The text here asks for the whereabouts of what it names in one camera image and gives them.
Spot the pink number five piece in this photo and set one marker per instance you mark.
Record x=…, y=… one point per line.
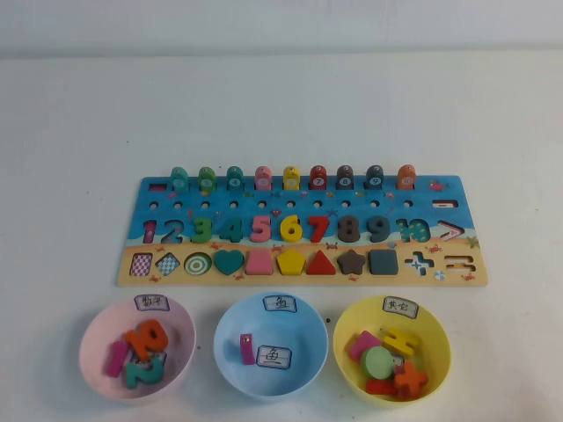
x=263, y=233

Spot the yellow equals sign piece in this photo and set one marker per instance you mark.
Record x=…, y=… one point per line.
x=398, y=340

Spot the red minus sign piece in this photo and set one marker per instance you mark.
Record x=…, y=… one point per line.
x=379, y=387

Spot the orange plus sign piece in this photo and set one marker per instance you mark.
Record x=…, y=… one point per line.
x=410, y=380

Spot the pink trapezoid piece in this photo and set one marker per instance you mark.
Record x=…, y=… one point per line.
x=260, y=264

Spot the teal fish piece print two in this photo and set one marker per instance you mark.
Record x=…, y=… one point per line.
x=179, y=176

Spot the pink fish piece print five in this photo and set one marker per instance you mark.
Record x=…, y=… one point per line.
x=263, y=176

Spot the pink number one piece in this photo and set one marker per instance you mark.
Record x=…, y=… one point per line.
x=115, y=359

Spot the red number seven piece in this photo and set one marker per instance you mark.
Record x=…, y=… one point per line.
x=319, y=229

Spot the green fish piece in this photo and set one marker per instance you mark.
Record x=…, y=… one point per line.
x=207, y=176

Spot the teal heart piece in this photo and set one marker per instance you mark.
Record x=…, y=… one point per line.
x=228, y=261

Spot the dark grey square piece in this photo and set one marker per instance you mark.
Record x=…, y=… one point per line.
x=383, y=262

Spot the teal number four piece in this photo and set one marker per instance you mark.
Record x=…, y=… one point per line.
x=235, y=231

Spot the brown fish piece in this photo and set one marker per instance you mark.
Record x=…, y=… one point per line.
x=345, y=176

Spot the brown number eight piece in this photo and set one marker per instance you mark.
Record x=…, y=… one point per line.
x=342, y=228

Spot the red fish piece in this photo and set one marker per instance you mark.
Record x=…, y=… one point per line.
x=319, y=176

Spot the paper label under number pieces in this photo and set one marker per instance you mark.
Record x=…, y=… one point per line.
x=161, y=355

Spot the brown star piece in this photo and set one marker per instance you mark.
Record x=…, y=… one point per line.
x=351, y=262

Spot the yellow pentagon piece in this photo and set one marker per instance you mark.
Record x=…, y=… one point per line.
x=291, y=264

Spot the paper label under shape pieces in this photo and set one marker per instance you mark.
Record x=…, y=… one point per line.
x=398, y=361

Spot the small paper label fish character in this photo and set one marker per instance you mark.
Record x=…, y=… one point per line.
x=280, y=303

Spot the colourful wooden puzzle board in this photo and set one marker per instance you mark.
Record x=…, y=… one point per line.
x=248, y=205

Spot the green number three piece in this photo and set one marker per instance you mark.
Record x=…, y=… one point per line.
x=205, y=230

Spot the teal number two piece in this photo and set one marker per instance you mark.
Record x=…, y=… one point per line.
x=134, y=376

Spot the pink plastic bowl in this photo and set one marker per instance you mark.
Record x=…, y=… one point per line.
x=178, y=351

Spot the blue plastic bowl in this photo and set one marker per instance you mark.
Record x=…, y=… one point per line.
x=303, y=378

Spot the teal fish piece print four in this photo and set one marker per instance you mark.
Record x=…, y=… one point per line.
x=235, y=176

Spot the red triangle piece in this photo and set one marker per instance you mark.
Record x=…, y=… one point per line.
x=321, y=266

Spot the yellow plastic bowl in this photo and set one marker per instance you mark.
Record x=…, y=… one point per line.
x=435, y=351

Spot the dark grey fish piece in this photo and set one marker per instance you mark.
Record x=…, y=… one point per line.
x=375, y=176

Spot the paper label with number characters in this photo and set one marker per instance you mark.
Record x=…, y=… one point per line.
x=152, y=303

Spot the yellow number six piece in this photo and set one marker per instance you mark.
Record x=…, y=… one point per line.
x=287, y=232

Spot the large paper label fish character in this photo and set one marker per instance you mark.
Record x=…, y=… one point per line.
x=274, y=356

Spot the yellow fish piece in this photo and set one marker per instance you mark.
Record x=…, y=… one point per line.
x=291, y=176

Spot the orange fish piece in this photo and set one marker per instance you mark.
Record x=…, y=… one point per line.
x=407, y=176

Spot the green round disc piece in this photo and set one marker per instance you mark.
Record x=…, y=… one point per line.
x=377, y=361

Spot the pink rectangle piece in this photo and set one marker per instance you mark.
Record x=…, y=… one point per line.
x=363, y=342

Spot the magenta fish piece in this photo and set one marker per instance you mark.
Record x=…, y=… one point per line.
x=247, y=351

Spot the orange number ten piece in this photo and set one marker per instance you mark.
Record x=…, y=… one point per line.
x=141, y=342

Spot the dark grey number nine piece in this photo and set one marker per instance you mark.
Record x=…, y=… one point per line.
x=383, y=233

